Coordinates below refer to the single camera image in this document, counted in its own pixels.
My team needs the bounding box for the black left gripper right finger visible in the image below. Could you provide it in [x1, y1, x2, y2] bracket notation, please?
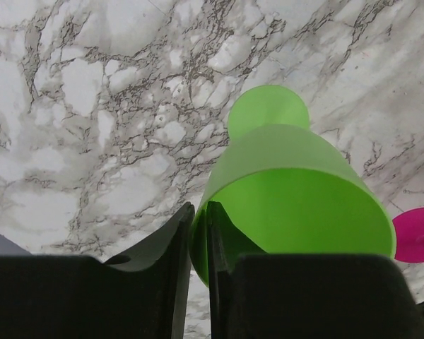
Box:
[205, 202, 424, 338]

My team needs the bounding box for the pink plastic goblet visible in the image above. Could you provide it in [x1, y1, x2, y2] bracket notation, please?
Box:
[392, 207, 424, 263]

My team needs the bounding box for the green plastic goblet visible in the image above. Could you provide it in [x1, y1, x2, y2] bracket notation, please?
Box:
[190, 84, 399, 289]

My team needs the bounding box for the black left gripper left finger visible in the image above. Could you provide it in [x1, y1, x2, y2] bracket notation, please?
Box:
[0, 203, 194, 338]

